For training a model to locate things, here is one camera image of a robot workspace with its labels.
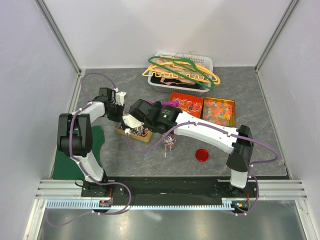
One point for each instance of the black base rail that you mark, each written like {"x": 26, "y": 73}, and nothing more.
{"x": 211, "y": 186}

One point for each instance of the red jar lid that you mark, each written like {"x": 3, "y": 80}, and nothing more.
{"x": 202, "y": 155}

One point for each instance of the clear glass jar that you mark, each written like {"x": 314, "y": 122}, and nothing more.
{"x": 169, "y": 143}

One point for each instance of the yellow clothes hanger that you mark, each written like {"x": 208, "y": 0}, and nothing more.
{"x": 192, "y": 71}

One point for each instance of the white plastic basket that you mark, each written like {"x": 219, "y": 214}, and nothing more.
{"x": 181, "y": 58}

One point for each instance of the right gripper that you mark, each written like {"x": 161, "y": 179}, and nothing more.
{"x": 157, "y": 105}

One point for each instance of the green clothes hanger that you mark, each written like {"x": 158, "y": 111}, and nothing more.
{"x": 185, "y": 71}

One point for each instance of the purple plastic scoop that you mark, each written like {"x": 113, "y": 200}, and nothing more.
{"x": 171, "y": 103}

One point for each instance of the orange clothes hanger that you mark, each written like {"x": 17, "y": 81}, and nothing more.
{"x": 184, "y": 73}

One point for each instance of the grey cable duct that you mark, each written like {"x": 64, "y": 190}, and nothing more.
{"x": 105, "y": 204}

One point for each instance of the floral pink cloth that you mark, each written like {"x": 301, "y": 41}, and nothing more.
{"x": 175, "y": 72}

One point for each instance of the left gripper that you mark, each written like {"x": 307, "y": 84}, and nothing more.
{"x": 118, "y": 118}

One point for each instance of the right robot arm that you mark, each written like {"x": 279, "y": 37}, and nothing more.
{"x": 167, "y": 119}

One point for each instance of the gold tin of candies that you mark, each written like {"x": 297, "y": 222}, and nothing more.
{"x": 140, "y": 133}

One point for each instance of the gold tin of gummies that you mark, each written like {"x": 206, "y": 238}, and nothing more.
{"x": 219, "y": 111}

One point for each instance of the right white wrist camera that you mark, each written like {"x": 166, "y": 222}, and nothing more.
{"x": 130, "y": 122}

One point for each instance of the black garment in basket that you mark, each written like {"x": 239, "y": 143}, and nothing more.
{"x": 175, "y": 83}

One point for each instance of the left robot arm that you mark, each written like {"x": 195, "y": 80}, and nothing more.
{"x": 75, "y": 137}

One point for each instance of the orange tray of lollipops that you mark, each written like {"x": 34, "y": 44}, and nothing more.
{"x": 193, "y": 105}

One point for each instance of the green cloth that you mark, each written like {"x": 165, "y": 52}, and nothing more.
{"x": 66, "y": 169}

